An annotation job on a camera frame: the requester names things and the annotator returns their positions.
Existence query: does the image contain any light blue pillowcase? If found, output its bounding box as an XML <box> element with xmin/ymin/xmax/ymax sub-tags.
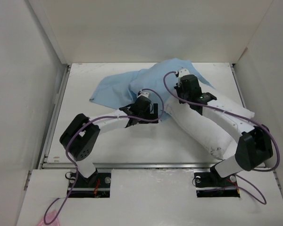
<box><xmin>90</xmin><ymin>58</ymin><xmax>211</xmax><ymax>114</ymax></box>

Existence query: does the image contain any white pillow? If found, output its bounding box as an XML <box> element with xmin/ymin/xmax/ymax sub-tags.
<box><xmin>164</xmin><ymin>94</ymin><xmax>255</xmax><ymax>160</ymax></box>

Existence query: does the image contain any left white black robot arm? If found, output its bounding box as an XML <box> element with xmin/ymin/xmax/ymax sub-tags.
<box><xmin>59</xmin><ymin>95</ymin><xmax>159</xmax><ymax>187</ymax></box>

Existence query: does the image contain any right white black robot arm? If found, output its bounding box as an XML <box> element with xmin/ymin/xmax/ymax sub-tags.
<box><xmin>174</xmin><ymin>71</ymin><xmax>273</xmax><ymax>186</ymax></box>

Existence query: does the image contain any pink plastic bag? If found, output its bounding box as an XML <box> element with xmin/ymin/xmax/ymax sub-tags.
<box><xmin>37</xmin><ymin>210</ymin><xmax>60</xmax><ymax>226</ymax></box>

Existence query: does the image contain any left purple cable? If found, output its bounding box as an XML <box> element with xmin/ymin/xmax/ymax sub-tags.
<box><xmin>43</xmin><ymin>88</ymin><xmax>165</xmax><ymax>223</ymax></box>

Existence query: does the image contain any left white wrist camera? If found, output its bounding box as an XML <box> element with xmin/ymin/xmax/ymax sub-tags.
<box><xmin>137</xmin><ymin>90</ymin><xmax>150</xmax><ymax>98</ymax></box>

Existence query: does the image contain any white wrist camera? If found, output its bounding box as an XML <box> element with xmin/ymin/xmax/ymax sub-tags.
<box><xmin>137</xmin><ymin>90</ymin><xmax>150</xmax><ymax>98</ymax></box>
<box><xmin>175</xmin><ymin>68</ymin><xmax>190</xmax><ymax>78</ymax></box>

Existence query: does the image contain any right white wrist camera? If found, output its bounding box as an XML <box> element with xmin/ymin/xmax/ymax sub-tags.
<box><xmin>175</xmin><ymin>68</ymin><xmax>190</xmax><ymax>78</ymax></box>

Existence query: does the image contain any right aluminium rail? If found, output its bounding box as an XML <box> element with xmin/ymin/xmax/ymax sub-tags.
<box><xmin>230</xmin><ymin>64</ymin><xmax>247</xmax><ymax>107</ymax></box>

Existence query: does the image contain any aluminium rail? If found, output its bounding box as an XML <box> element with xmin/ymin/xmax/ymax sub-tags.
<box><xmin>230</xmin><ymin>64</ymin><xmax>247</xmax><ymax>107</ymax></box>
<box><xmin>41</xmin><ymin>163</ymin><xmax>213</xmax><ymax>169</ymax></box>
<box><xmin>35</xmin><ymin>65</ymin><xmax>72</xmax><ymax>170</ymax></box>

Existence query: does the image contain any left aluminium rail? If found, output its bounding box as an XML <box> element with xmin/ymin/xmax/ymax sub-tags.
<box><xmin>35</xmin><ymin>65</ymin><xmax>72</xmax><ymax>170</ymax></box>

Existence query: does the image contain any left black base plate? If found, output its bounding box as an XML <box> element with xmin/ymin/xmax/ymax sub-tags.
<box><xmin>65</xmin><ymin>171</ymin><xmax>111</xmax><ymax>189</ymax></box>

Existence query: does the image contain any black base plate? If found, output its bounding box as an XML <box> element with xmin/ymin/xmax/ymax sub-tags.
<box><xmin>65</xmin><ymin>171</ymin><xmax>111</xmax><ymax>189</ymax></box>
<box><xmin>194</xmin><ymin>171</ymin><xmax>237</xmax><ymax>188</ymax></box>

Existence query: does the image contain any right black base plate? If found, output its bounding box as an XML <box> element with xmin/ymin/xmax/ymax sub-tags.
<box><xmin>194</xmin><ymin>171</ymin><xmax>237</xmax><ymax>188</ymax></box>

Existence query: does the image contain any front aluminium rail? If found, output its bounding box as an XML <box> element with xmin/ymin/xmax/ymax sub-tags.
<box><xmin>41</xmin><ymin>163</ymin><xmax>213</xmax><ymax>169</ymax></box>

